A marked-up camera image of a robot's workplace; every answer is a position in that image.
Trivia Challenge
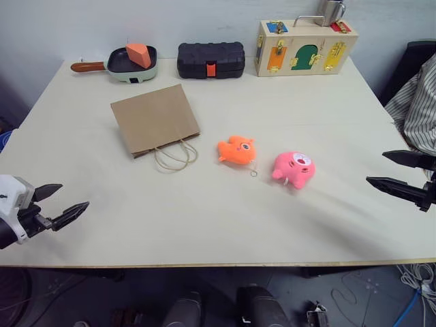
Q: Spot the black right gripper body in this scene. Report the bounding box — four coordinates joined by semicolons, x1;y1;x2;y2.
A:
419;181;436;213

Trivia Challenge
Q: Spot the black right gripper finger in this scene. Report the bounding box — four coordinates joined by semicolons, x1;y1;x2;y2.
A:
381;149;436;171
365;175;425;206

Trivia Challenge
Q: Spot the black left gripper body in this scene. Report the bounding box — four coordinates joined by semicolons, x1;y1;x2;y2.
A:
18;203;54;239

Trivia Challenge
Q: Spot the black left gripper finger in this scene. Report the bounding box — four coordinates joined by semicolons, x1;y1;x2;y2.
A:
50;201;91;233
33;183;64;205

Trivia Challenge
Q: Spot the brown paper bag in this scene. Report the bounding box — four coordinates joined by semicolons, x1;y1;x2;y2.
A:
110;84;202;174

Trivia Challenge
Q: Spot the striped white cloth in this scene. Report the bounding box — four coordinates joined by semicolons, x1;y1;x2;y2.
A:
384;54;436;155

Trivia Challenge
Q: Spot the blue round object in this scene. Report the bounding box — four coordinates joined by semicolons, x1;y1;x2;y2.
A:
0;131;13;155

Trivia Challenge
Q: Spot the black chair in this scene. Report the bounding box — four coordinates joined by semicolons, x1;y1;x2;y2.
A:
377;40;436;107

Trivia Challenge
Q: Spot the pink pig toy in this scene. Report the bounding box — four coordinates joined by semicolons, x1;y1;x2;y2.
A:
271;151;317;191

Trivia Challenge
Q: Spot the small metal device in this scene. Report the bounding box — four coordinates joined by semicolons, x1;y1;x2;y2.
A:
305;300;330;327

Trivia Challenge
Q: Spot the dark rounded shape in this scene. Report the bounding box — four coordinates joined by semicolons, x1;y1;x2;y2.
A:
236;284;291;327
162;290;206;327

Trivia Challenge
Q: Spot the wooden lock busy box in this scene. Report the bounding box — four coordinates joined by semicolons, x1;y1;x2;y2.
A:
254;15;360;78

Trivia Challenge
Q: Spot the orange wedge block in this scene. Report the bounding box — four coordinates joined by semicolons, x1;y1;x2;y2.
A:
125;43;154;69

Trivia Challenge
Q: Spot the orange fish toy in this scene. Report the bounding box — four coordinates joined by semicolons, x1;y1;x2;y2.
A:
217;135;259;178

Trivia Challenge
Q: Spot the steel mug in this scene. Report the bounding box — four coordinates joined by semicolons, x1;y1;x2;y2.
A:
317;0;347;27

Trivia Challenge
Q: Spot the black plastic tool case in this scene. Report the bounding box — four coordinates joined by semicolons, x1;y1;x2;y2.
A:
176;42;247;80

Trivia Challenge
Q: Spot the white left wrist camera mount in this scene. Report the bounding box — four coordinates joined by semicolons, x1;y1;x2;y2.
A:
0;174;36;245

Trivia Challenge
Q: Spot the white cable bundle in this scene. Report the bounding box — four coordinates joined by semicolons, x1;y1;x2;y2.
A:
396;262;436;327

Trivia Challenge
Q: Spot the blue cable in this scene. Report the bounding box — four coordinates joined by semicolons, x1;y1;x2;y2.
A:
403;293;424;327

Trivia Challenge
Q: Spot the thin white cord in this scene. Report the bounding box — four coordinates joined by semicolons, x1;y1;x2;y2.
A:
331;271;359;318

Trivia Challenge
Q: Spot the green pan with brown handle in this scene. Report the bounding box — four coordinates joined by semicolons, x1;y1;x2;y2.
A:
70;44;160;85

